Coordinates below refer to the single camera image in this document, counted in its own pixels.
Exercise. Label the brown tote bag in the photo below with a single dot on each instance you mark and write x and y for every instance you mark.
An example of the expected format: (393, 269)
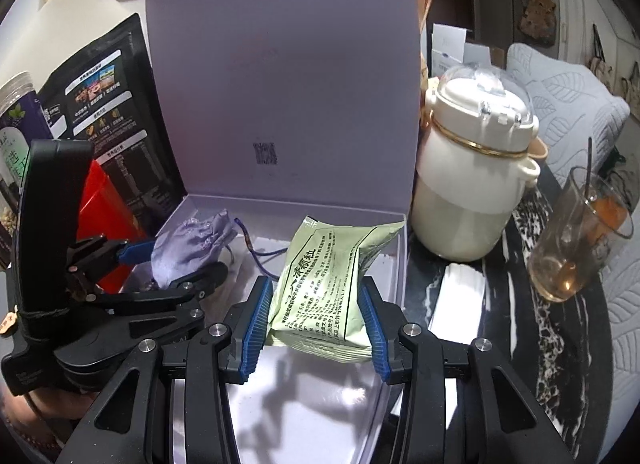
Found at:
(539, 19)

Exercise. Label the brown bowl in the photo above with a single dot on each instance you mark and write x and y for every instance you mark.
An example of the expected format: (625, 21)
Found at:
(539, 149)

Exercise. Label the metal spoon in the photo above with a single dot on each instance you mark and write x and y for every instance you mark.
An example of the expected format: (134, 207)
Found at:
(588, 159)

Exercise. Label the white paper boxes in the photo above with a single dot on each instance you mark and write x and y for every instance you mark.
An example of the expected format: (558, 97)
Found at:
(450, 49)

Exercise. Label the lavender gift box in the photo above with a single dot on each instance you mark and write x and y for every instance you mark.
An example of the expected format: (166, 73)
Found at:
(280, 69)

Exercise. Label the green snack packet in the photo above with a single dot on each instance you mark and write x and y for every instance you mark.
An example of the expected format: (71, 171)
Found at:
(320, 284)

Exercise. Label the lavender sachet pouch with tassel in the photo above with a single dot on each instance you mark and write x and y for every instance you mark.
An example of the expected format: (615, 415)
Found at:
(195, 244)

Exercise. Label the clear glass cup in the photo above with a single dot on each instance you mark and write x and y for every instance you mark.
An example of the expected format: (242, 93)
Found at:
(560, 264)

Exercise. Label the cream lidded pot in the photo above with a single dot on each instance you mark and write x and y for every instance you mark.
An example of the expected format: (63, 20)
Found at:
(460, 204)

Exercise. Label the person's left hand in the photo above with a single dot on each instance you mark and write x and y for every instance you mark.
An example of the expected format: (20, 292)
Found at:
(62, 404)

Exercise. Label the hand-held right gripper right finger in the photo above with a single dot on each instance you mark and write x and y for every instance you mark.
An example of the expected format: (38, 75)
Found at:
(376, 334)

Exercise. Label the large leaf-pattern chair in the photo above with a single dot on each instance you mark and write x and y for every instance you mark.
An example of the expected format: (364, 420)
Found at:
(625, 304)

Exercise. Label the small leaf-pattern chair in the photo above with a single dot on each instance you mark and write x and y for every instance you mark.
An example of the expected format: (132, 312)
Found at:
(565, 89)

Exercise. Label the grey-lidded snack jar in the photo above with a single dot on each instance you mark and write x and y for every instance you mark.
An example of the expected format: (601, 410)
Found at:
(20, 114)

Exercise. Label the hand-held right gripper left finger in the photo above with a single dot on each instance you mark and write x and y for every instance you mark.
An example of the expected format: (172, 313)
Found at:
(255, 329)

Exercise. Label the black snack bag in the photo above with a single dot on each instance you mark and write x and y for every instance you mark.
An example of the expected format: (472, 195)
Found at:
(110, 109)

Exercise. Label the red container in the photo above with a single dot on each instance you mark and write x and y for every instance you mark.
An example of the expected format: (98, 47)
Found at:
(107, 204)

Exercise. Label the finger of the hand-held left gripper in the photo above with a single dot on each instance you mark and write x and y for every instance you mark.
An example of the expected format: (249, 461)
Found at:
(135, 251)
(200, 281)

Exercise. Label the white tote bag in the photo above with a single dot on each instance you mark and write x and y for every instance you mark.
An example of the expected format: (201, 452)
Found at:
(631, 79)
(602, 57)

